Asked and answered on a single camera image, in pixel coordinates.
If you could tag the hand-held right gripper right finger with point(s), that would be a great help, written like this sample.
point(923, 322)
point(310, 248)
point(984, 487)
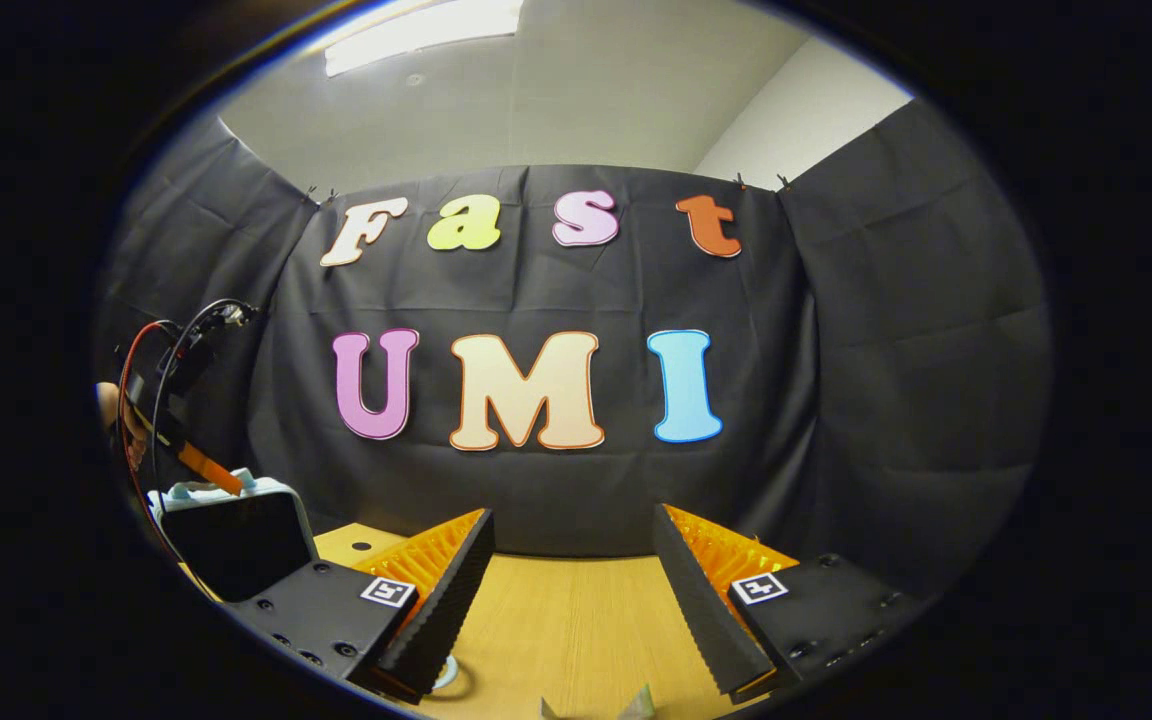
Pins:
point(704, 610)

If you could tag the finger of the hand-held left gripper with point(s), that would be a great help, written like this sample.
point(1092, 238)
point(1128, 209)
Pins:
point(211, 470)

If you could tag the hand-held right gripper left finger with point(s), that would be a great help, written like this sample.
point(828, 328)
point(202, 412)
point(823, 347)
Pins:
point(446, 605)

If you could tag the light blue suitcase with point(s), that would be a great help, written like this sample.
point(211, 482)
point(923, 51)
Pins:
point(236, 540)

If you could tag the light green skincare tube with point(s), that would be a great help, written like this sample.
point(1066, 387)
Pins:
point(639, 708)

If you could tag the black backdrop cloth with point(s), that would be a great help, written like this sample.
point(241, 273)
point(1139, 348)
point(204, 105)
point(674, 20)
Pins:
point(886, 380)

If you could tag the ceiling light panel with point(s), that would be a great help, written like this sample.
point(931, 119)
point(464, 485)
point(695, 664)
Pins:
point(421, 30)

